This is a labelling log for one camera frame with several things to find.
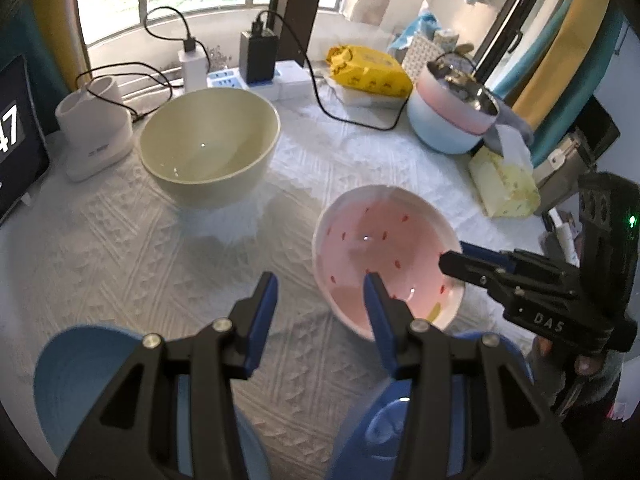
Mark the blue plastic bag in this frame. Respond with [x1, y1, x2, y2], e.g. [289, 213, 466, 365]
[387, 7, 441, 53]

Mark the tablet with clock display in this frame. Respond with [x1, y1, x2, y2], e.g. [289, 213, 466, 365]
[0, 54, 51, 226]

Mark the pink bowl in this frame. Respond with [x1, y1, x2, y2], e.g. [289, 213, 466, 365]
[312, 185, 468, 341]

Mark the white textured tablecloth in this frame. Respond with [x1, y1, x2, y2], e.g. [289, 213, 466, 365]
[0, 75, 551, 480]

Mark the cream bowl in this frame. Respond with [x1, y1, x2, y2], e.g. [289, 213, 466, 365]
[138, 87, 282, 211]

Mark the yellow snack bag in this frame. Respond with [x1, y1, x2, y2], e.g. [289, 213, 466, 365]
[325, 45, 415, 98]

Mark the white packet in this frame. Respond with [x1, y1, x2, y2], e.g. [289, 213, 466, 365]
[335, 85, 407, 109]

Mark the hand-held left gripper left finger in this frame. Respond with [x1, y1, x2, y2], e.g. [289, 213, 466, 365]
[56, 271, 279, 480]

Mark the white charger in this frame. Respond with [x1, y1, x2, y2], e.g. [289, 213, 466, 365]
[179, 37, 210, 91]

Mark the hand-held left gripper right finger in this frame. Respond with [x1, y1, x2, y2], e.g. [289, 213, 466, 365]
[362, 271, 585, 480]

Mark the white patterned box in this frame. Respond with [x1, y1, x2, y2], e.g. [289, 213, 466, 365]
[400, 35, 453, 83]

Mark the yellow curtain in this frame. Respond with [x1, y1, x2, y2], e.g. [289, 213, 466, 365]
[512, 0, 616, 121]

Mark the black cable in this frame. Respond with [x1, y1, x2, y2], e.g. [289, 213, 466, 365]
[252, 9, 408, 132]
[75, 6, 196, 123]

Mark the white lamp base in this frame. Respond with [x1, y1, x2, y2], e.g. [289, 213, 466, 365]
[55, 75, 136, 183]

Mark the person's right hand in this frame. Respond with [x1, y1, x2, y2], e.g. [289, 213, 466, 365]
[530, 335, 626, 411]

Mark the blue bowl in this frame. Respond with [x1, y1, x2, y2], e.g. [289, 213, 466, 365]
[325, 329, 538, 480]

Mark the blue plate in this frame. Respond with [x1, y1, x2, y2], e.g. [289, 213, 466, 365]
[34, 325, 273, 480]

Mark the closed cardboard box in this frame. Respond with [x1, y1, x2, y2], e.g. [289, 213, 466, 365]
[342, 0, 398, 26]

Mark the white power strip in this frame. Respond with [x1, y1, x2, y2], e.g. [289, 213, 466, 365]
[207, 60, 316, 102]

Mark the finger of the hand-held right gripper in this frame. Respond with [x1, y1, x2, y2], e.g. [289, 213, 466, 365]
[460, 241, 518, 267]
[439, 251, 506, 286]

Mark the yellow tissue packet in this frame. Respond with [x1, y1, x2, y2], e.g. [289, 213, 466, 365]
[467, 125, 542, 219]

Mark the dark door frame post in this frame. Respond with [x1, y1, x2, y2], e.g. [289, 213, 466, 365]
[270, 0, 351, 68]

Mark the silver metal flask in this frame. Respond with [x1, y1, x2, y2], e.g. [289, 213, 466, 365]
[532, 127, 601, 216]

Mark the pink and blue lunch container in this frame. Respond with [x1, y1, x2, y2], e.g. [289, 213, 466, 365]
[406, 52, 501, 156]

